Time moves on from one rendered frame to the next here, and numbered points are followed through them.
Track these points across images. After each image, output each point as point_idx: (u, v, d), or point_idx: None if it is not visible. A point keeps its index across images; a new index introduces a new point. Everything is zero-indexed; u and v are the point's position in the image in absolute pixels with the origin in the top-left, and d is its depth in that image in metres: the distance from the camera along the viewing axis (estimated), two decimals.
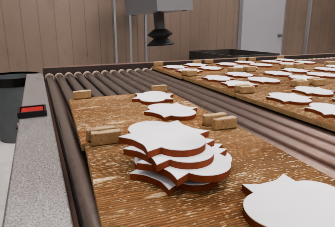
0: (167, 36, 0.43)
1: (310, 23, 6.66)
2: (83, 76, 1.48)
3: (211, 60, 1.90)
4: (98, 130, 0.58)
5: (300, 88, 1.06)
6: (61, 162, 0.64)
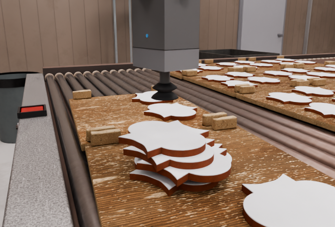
0: (171, 90, 0.44)
1: (310, 23, 6.66)
2: (83, 76, 1.48)
3: (211, 60, 1.90)
4: (98, 130, 0.58)
5: (300, 88, 1.06)
6: (61, 162, 0.64)
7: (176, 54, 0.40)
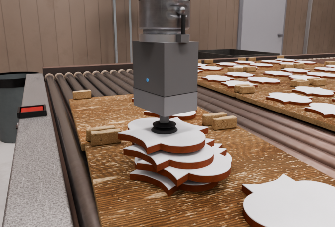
0: (171, 124, 0.45)
1: (310, 23, 6.66)
2: (83, 76, 1.48)
3: (211, 60, 1.90)
4: (98, 130, 0.58)
5: (300, 88, 1.06)
6: (61, 162, 0.64)
7: (175, 99, 0.41)
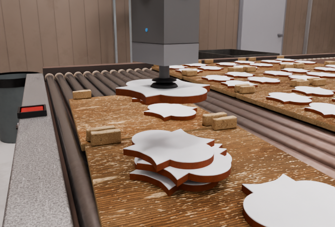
0: (171, 78, 0.44)
1: (310, 23, 6.66)
2: (83, 76, 1.48)
3: (211, 60, 1.90)
4: (98, 130, 0.58)
5: (300, 88, 1.06)
6: (61, 162, 0.64)
7: (175, 49, 0.40)
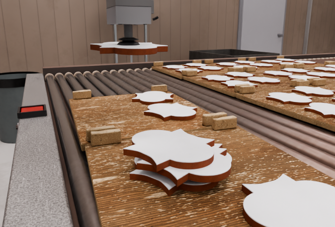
0: (131, 38, 0.53)
1: (310, 23, 6.66)
2: (83, 76, 1.48)
3: (211, 60, 1.90)
4: (98, 130, 0.58)
5: (300, 88, 1.06)
6: (61, 162, 0.64)
7: (127, 10, 0.49)
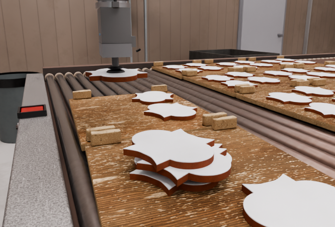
0: (117, 66, 0.65)
1: (310, 23, 6.66)
2: (83, 76, 1.48)
3: (211, 60, 1.90)
4: (98, 130, 0.58)
5: (300, 88, 1.06)
6: (61, 162, 0.64)
7: (111, 47, 0.61)
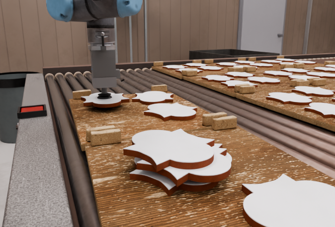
0: (105, 94, 0.83)
1: (310, 23, 6.66)
2: (83, 76, 1.48)
3: (211, 60, 1.90)
4: (98, 130, 0.58)
5: (300, 88, 1.06)
6: (61, 162, 0.64)
7: (100, 79, 0.79)
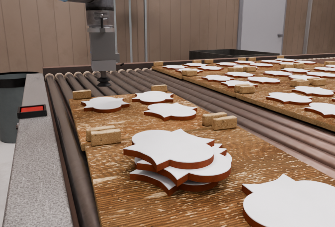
0: (104, 81, 0.83)
1: (310, 23, 6.66)
2: (83, 76, 1.48)
3: (211, 60, 1.90)
4: (98, 130, 0.58)
5: (300, 88, 1.06)
6: (61, 162, 0.64)
7: (99, 62, 0.78)
